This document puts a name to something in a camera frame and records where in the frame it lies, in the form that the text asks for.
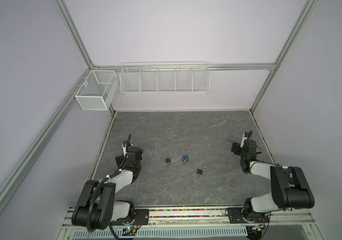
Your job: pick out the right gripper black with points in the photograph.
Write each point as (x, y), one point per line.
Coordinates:
(235, 148)

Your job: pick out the white vented cable duct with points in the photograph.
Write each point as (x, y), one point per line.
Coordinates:
(163, 232)

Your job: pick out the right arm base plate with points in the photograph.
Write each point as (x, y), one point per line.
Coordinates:
(236, 215)

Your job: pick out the white mesh box basket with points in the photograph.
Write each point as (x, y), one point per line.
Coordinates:
(97, 90)

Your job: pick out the silver padlock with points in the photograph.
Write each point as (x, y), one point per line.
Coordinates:
(169, 159)

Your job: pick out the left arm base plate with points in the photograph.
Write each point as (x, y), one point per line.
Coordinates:
(140, 217)

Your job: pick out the dark grey padlock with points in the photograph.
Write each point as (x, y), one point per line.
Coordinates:
(201, 171)

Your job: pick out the aluminium frame rails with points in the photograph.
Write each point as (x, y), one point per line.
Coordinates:
(17, 176)

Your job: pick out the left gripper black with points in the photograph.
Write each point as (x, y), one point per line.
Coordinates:
(119, 160)

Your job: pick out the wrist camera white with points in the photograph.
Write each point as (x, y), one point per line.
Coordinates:
(125, 145)
(244, 138)

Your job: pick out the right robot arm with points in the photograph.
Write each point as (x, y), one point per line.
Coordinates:
(289, 187)

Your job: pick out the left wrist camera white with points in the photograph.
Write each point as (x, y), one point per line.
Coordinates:
(125, 145)

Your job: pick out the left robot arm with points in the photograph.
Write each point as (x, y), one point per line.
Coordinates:
(97, 208)

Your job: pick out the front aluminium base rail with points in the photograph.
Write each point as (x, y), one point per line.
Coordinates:
(209, 216)

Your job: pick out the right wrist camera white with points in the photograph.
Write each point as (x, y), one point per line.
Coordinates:
(244, 138)

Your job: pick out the blue padlock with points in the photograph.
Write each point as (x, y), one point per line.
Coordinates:
(187, 156)

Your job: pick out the white wire shelf basket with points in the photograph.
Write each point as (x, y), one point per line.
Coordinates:
(165, 78)

